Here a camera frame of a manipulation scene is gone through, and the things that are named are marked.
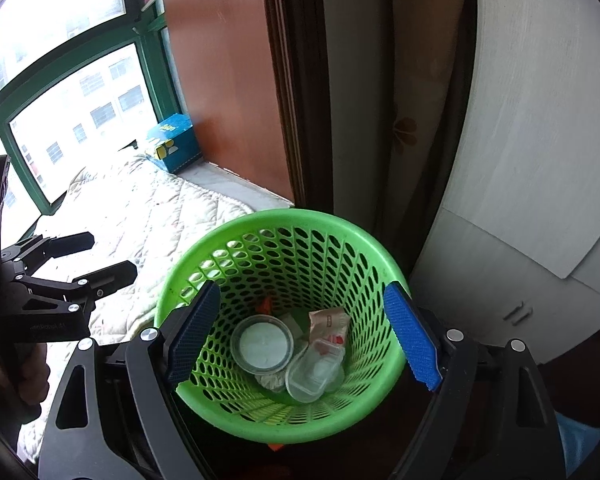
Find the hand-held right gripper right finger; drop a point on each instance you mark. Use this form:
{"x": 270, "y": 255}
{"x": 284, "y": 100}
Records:
{"x": 412, "y": 335}

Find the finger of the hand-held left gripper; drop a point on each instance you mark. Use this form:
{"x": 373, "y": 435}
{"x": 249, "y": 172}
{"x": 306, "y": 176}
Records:
{"x": 105, "y": 280}
{"x": 60, "y": 245}

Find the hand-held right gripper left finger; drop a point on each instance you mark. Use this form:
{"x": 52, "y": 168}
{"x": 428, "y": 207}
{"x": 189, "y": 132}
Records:
{"x": 195, "y": 330}

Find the white round plastic lid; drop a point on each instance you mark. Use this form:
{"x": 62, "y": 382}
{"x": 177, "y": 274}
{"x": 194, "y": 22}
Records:
{"x": 262, "y": 345}

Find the orange red snack wrapper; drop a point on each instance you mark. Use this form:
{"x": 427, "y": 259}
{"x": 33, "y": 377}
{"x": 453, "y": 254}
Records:
{"x": 266, "y": 306}

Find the pink snack wrapper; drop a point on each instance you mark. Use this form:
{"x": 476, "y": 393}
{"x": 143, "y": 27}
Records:
{"x": 330, "y": 322}

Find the clear jelly cup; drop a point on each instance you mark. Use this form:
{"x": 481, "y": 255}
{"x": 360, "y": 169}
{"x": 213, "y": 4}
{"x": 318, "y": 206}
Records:
{"x": 326, "y": 351}

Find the white tissue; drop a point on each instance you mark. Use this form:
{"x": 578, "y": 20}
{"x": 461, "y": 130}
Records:
{"x": 274, "y": 382}

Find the clear round plastic cup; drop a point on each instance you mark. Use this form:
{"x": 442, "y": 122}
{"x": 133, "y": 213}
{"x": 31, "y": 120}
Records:
{"x": 307, "y": 382}

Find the green plastic mesh basket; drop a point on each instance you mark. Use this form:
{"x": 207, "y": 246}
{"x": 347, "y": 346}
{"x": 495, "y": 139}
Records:
{"x": 300, "y": 230}

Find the person's left hand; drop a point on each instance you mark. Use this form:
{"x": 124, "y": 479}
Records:
{"x": 30, "y": 375}

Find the white quilted blanket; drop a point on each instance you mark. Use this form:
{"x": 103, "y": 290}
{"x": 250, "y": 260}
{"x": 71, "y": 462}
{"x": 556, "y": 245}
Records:
{"x": 145, "y": 210}

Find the blue yellow tissue box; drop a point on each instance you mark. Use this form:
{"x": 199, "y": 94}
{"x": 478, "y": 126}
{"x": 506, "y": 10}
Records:
{"x": 175, "y": 145}

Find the blue cloth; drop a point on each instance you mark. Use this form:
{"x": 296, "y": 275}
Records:
{"x": 580, "y": 435}

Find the white wooden cabinet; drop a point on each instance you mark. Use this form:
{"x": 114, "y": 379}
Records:
{"x": 530, "y": 135}

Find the brown wooden cabinet panel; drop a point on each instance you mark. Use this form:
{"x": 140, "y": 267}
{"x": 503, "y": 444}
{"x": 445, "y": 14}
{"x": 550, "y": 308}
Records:
{"x": 220, "y": 60}

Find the beige flowered curtain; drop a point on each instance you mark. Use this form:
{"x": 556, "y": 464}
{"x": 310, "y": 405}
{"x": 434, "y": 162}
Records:
{"x": 410, "y": 85}

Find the green window frame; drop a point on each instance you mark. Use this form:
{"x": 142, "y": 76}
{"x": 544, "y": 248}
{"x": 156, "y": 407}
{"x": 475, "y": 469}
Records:
{"x": 150, "y": 65}

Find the dark brown door frame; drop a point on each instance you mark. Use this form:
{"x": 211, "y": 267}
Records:
{"x": 300, "y": 85}

